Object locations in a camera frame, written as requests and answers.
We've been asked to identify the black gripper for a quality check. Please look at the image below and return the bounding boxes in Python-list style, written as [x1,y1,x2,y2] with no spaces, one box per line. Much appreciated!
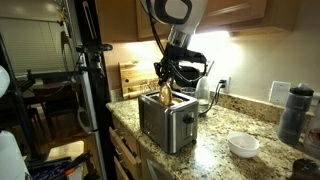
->
[153,45,188,84]

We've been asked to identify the stainless steel two-slot toaster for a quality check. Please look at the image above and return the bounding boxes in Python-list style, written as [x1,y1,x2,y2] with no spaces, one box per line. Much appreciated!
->
[137,88,200,155]

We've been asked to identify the black coffee maker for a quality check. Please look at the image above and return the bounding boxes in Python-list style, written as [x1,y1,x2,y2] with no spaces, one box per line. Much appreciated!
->
[174,59,215,89]

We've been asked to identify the clear glass measuring cup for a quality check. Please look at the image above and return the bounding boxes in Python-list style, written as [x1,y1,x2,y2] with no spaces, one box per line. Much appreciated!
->
[179,86,198,98]

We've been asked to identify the wooden cutting board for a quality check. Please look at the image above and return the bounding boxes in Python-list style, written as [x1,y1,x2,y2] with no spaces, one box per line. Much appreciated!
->
[118,60,161,100]

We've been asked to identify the black vertical stand pole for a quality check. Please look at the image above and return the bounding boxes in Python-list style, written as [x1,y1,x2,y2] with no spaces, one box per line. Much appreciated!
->
[73,0,116,180]

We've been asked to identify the stainless steel refrigerator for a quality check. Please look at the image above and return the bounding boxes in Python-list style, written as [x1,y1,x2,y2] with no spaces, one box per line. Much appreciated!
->
[61,0,108,180]

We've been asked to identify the wooden drawer cabinet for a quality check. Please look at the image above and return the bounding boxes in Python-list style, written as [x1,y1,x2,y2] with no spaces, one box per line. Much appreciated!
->
[108,114,144,180]

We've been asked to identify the wooden upper cabinet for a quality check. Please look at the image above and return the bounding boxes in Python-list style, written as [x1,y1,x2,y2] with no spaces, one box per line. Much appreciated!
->
[134,0,301,43]

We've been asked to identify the white ceramic bowl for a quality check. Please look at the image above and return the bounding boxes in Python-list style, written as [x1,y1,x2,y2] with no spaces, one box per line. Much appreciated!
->
[227,131,260,159]

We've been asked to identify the dark dining chair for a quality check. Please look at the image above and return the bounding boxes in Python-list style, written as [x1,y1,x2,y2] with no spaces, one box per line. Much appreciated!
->
[31,83,84,141]

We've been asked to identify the grey water bottle black cap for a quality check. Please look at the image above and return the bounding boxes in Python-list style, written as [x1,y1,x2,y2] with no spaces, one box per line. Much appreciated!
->
[277,82,315,146]

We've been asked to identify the white window blinds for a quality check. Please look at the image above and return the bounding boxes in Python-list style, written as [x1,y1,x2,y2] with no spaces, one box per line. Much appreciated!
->
[0,18,64,74]

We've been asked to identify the blue tool clutter pile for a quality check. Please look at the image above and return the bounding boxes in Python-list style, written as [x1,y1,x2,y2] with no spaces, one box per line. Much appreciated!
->
[26,150,101,180]

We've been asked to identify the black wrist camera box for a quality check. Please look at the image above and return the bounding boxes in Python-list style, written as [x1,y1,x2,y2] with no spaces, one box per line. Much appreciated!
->
[181,49,208,65]

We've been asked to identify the black power plug cable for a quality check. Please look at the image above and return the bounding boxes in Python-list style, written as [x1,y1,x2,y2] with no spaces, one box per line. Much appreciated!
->
[199,79,228,116]

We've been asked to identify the white wall outlet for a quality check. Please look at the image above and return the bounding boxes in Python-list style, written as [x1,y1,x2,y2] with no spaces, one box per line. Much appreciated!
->
[218,77,232,94]

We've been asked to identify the black stereo camera bar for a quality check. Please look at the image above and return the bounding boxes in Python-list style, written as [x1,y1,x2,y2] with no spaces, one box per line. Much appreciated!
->
[75,43,114,54]

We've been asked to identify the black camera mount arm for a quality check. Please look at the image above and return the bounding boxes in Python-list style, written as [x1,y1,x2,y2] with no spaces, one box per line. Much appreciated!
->
[26,49,101,81]

